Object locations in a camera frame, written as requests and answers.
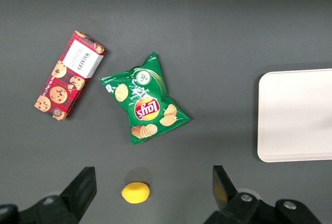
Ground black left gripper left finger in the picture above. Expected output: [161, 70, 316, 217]
[18, 166, 97, 224]

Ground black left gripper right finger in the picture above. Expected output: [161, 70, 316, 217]
[203, 165, 275, 224]

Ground beige plastic tray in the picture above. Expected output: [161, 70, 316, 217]
[257, 68, 332, 163]

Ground yellow lemon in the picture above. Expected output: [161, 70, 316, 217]
[121, 181, 151, 205]

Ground green Lay's chips bag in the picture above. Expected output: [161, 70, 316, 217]
[98, 51, 191, 146]

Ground red Walkers cookie box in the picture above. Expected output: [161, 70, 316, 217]
[34, 30, 108, 122]

